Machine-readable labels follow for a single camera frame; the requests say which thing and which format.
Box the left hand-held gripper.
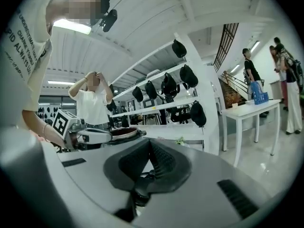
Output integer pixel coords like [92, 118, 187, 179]
[51, 108, 114, 152]

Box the white side table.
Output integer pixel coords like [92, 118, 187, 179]
[220, 98, 282, 168]

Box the white shelving rack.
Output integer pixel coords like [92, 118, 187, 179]
[110, 32, 220, 156]

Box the ceiling strip light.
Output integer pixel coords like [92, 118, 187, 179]
[53, 19, 92, 35]

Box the small green potted plant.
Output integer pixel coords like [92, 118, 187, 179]
[175, 136, 191, 147]

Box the person's body in cream shirt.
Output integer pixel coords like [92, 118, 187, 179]
[0, 0, 111, 128]

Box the white and black shelf appliance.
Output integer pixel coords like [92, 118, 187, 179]
[142, 98, 156, 109]

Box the blue plastic basket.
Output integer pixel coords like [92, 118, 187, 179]
[250, 81, 269, 105]

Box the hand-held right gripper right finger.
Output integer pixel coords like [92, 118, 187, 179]
[133, 139, 280, 228]

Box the thin metal bracelet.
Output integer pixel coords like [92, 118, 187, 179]
[42, 123, 51, 139]

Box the person's left forearm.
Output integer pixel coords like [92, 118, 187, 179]
[22, 109, 68, 150]

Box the staircase with dark railing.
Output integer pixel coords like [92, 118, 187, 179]
[212, 22, 252, 110]

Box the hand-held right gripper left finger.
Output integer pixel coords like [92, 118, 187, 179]
[41, 138, 154, 228]

